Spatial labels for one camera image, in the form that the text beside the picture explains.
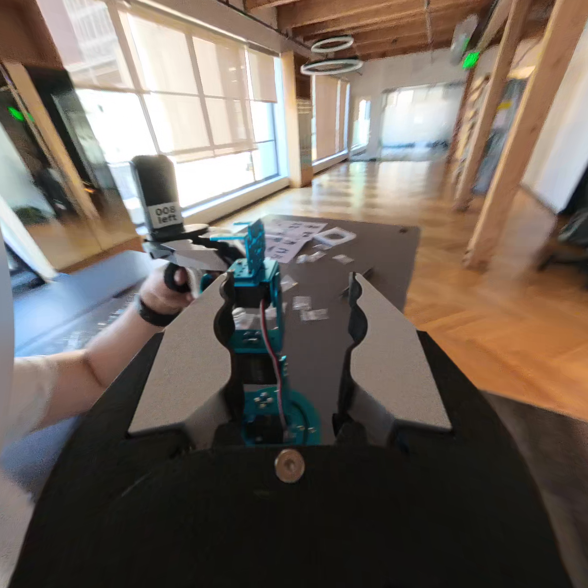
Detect wooden support post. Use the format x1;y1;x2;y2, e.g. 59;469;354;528
452;14;522;213
463;0;582;273

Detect printed paper instruction sheet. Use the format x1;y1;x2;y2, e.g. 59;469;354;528
259;220;329;265

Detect white cutout paper card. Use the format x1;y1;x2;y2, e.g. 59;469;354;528
314;226;357;247

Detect dark chair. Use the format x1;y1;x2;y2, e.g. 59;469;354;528
535;198;588;273

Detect blue toy robot arm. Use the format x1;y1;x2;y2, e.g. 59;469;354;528
201;218;322;447

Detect black wristband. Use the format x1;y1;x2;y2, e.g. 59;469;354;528
135;296;181;328

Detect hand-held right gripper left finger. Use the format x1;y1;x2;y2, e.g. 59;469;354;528
128;271;245;437

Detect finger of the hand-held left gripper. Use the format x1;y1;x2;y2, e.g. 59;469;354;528
153;242;229;273
184;231;245;259

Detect scattered clear plastic parts bags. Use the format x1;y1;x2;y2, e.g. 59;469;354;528
232;250;356;322

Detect person's left forearm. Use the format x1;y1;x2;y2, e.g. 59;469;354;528
43;309;182;430

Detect white ring ceiling light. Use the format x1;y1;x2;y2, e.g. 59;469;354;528
300;57;364;77
311;35;355;54

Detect person's left hand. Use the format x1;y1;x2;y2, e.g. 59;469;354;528
139;263;196;318

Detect beige window roller blinds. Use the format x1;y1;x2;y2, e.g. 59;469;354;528
37;0;281;162

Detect red white servo cable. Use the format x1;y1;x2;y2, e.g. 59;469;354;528
258;299;291;439

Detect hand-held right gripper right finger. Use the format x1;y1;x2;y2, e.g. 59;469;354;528
332;271;454;445

